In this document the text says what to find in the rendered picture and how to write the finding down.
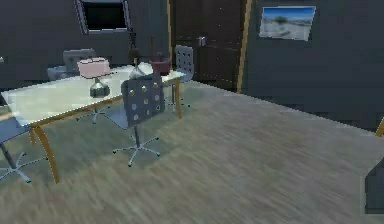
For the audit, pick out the pink shade table lamp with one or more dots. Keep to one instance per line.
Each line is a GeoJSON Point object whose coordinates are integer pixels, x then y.
{"type": "Point", "coordinates": [94, 68]}

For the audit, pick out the glass table with wooden legs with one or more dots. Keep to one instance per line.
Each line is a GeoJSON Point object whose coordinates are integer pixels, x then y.
{"type": "Point", "coordinates": [50, 96]}

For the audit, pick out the dark wooden door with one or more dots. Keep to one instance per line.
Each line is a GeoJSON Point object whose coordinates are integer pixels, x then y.
{"type": "Point", "coordinates": [213, 43]}

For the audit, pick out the framed landscape picture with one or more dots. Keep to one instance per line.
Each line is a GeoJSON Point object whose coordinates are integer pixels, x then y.
{"type": "Point", "coordinates": [287, 22]}

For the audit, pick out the dark grey box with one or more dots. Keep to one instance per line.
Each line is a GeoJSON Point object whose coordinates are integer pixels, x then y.
{"type": "Point", "coordinates": [375, 190]}

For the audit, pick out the wooden furniture leg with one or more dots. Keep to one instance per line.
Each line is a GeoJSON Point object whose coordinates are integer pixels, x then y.
{"type": "Point", "coordinates": [380, 128]}

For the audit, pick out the grey perforated swivel chair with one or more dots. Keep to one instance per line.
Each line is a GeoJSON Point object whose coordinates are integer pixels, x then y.
{"type": "Point", "coordinates": [71, 60]}
{"type": "Point", "coordinates": [143, 98]}
{"type": "Point", "coordinates": [8, 133]}
{"type": "Point", "coordinates": [184, 61]}

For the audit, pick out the dark red pot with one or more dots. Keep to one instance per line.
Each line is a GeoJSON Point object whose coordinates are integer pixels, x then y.
{"type": "Point", "coordinates": [161, 66]}

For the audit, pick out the dark window with grey frame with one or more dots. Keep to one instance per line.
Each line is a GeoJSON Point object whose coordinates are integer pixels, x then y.
{"type": "Point", "coordinates": [103, 16]}

